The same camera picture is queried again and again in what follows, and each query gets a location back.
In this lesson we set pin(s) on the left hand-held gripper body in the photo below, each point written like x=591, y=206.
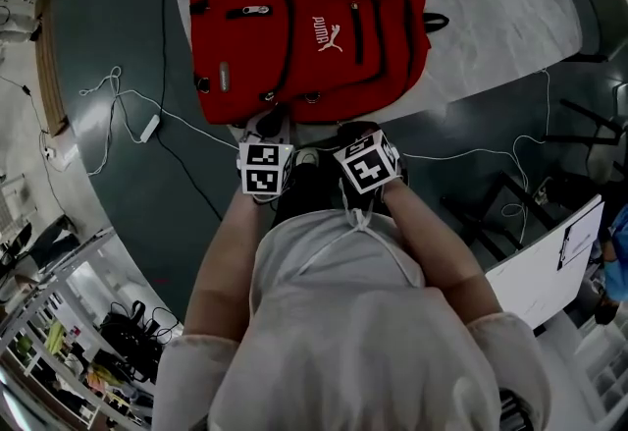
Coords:
x=265, y=169

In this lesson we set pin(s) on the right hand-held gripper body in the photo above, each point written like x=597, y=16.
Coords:
x=368, y=166

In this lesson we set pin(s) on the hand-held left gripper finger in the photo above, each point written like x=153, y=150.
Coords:
x=250, y=134
x=283, y=134

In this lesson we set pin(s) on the red backpack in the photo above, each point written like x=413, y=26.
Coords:
x=314, y=75

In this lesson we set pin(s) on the person's right forearm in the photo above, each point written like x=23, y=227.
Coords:
x=432, y=247

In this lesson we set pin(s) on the person's left forearm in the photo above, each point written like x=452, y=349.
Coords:
x=225, y=262

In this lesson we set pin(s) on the person's white shoe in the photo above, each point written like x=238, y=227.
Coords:
x=306, y=158

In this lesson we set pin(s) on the person's black trousers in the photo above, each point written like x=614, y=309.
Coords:
x=314, y=193

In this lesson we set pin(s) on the white power strip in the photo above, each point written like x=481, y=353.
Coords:
x=150, y=128

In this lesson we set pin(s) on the grey marble table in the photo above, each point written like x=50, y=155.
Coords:
x=490, y=26

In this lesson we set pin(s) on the person's white shirt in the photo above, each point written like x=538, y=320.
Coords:
x=353, y=345

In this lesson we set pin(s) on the white marble table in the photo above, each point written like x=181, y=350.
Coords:
x=539, y=277

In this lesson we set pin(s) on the wooden platform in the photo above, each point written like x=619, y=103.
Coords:
x=51, y=75

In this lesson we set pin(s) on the white shelf rack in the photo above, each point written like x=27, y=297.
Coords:
x=73, y=267

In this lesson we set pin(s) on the black clipboard with paper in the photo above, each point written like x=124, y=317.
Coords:
x=579, y=240

